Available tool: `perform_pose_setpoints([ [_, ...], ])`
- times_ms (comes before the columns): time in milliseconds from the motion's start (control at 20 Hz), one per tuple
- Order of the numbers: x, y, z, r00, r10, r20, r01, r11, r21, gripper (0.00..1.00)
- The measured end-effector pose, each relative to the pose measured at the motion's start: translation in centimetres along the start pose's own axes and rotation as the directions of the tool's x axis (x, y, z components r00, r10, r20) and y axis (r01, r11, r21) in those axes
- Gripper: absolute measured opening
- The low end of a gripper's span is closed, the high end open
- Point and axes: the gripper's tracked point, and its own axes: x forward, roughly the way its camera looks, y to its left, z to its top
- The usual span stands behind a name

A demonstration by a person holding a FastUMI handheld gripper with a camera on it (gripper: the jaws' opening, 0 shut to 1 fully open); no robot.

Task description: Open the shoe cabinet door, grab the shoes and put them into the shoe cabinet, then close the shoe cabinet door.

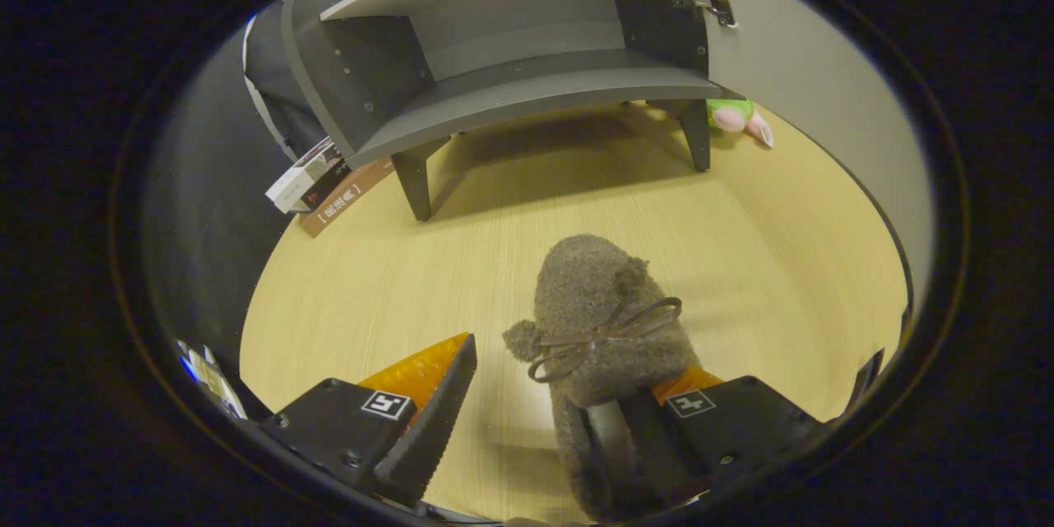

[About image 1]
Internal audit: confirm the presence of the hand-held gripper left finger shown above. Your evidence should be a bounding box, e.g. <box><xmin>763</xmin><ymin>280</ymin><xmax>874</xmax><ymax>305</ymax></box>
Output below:
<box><xmin>262</xmin><ymin>333</ymin><xmax>478</xmax><ymax>503</ymax></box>

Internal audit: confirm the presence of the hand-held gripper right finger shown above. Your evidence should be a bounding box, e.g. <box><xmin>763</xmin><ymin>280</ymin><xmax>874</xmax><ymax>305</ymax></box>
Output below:
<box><xmin>651</xmin><ymin>365</ymin><xmax>826</xmax><ymax>505</ymax></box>

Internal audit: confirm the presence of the brown fuzzy slipper shoe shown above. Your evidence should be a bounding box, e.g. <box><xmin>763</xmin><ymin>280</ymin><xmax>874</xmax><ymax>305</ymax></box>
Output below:
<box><xmin>503</xmin><ymin>234</ymin><xmax>701</xmax><ymax>524</ymax></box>

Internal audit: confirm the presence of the grey shoe cabinet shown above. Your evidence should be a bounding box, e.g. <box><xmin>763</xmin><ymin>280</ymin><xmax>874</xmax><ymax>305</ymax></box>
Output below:
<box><xmin>280</xmin><ymin>0</ymin><xmax>725</xmax><ymax>223</ymax></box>

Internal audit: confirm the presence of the metal door hinge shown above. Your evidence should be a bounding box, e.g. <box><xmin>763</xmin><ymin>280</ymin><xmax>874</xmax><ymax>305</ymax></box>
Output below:
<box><xmin>675</xmin><ymin>0</ymin><xmax>736</xmax><ymax>27</ymax></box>

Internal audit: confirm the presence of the pile of small desk items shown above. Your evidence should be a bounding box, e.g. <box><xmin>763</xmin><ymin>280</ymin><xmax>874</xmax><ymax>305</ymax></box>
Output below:
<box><xmin>177</xmin><ymin>339</ymin><xmax>248</xmax><ymax>421</ymax></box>

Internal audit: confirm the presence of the brown book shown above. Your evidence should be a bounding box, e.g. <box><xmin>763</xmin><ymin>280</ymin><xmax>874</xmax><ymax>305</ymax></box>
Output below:
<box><xmin>299</xmin><ymin>158</ymin><xmax>396</xmax><ymax>239</ymax></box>

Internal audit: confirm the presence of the black backdrop cloth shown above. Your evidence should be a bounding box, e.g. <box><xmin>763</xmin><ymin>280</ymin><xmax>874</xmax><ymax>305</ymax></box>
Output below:
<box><xmin>142</xmin><ymin>0</ymin><xmax>330</xmax><ymax>384</ymax></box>

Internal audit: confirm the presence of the green pink plush toy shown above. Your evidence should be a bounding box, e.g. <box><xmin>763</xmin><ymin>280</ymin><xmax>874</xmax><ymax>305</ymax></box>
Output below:
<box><xmin>707</xmin><ymin>98</ymin><xmax>775</xmax><ymax>149</ymax></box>

